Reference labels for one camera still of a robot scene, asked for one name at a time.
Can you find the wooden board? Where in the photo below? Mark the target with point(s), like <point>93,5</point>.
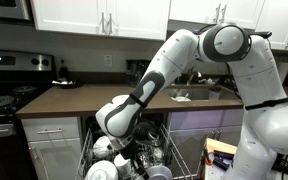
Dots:
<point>219,145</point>

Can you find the white base cabinet door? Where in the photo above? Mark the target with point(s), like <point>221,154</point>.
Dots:
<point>57,160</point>

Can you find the white drawer front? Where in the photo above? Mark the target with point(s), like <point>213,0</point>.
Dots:
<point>50,123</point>

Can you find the white ceramic bowl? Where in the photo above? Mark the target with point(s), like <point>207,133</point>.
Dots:
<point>100,148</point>
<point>100,171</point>

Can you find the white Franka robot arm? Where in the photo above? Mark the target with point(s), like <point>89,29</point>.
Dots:
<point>174,56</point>

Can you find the black dishwasher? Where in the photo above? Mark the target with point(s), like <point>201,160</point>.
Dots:
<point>159,119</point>

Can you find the white upper cabinet door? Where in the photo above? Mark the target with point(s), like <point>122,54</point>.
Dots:
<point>190,8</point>
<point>67,15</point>
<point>137,16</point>
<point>244,10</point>
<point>284,13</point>

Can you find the white wall outlet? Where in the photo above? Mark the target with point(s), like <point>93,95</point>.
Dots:
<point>108,60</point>

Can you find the white ceramic mug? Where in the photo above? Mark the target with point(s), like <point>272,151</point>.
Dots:
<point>121,165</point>

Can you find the black coffee maker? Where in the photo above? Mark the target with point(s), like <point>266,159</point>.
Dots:
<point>135,71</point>

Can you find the stainless steel microwave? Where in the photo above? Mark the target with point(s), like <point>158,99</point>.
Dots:
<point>4,10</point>

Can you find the dark glass bottle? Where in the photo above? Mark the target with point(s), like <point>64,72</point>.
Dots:
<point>63,71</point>

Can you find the metal kitchen faucet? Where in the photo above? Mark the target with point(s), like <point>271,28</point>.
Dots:
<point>190,78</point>

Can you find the round white plate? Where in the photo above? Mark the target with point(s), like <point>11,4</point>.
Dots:
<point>117,97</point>
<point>159,173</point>
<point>180,99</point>

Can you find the black tool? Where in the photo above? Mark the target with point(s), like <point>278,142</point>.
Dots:
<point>221,164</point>

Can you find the black stove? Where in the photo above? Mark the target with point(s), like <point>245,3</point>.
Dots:
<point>4,60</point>

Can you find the grey sink base cabinet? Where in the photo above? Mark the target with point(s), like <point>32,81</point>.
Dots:
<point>204,121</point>

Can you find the stainless steel sink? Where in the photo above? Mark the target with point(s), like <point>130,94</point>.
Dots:
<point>200,93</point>

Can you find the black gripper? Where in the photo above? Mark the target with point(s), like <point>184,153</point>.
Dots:
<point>132,156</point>

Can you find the grey robot base table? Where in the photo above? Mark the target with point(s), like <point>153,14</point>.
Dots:
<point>212,174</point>

